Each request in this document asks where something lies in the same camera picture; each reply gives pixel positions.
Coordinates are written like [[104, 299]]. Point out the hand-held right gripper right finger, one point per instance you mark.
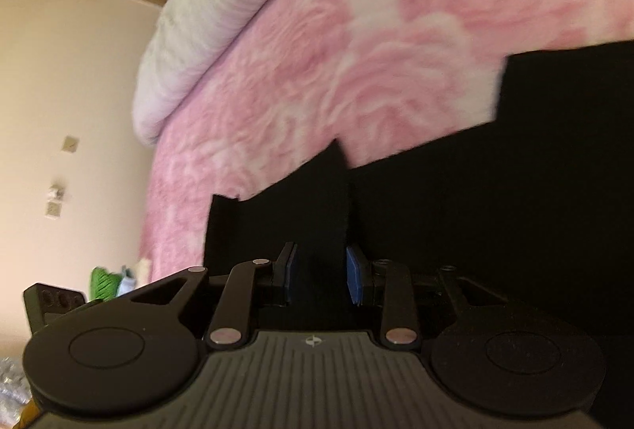
[[354, 275]]

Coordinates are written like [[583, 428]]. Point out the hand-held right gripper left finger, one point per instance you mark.
[[291, 275]]

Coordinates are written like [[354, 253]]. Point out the black garment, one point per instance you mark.
[[495, 186]]

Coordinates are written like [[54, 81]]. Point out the white and blue object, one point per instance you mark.
[[126, 281]]

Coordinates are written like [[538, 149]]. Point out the green object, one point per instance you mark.
[[104, 283]]

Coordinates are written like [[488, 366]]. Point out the pink floral blanket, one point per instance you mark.
[[396, 37]]

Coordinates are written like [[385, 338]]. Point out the black box with round holes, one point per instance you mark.
[[49, 302]]

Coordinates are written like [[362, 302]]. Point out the crinkled clear plastic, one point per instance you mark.
[[10, 384]]

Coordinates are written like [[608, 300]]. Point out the square wall socket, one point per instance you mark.
[[54, 209]]

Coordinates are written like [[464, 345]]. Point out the white wall plug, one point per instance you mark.
[[57, 192]]

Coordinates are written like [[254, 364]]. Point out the square wall switch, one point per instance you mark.
[[70, 143]]

